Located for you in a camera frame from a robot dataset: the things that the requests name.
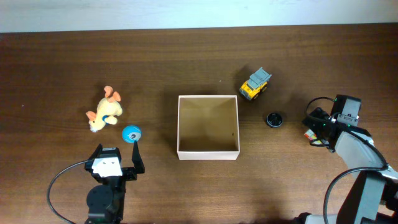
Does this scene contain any black round toy wheel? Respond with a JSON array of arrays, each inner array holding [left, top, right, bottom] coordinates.
[[266, 113, 283, 128]]

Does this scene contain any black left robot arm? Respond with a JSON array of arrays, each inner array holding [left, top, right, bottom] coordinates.
[[85, 141, 145, 224]]

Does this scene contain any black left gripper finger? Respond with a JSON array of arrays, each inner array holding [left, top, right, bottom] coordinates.
[[132, 141, 145, 174], [89, 144, 103, 160]]

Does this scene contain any pink open cardboard box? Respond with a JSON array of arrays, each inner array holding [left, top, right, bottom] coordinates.
[[177, 95, 241, 160]]

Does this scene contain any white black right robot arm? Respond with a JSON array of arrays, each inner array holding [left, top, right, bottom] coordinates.
[[295, 106, 397, 223]]

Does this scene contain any yellow plush bunny toy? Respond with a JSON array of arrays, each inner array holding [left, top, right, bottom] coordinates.
[[86, 85, 123, 133]]

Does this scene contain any multicoloured puzzle cube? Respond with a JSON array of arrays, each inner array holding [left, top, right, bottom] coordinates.
[[304, 129, 317, 141]]

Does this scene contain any yellow grey toy dump truck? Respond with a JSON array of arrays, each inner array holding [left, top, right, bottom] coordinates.
[[239, 67, 272, 101]]

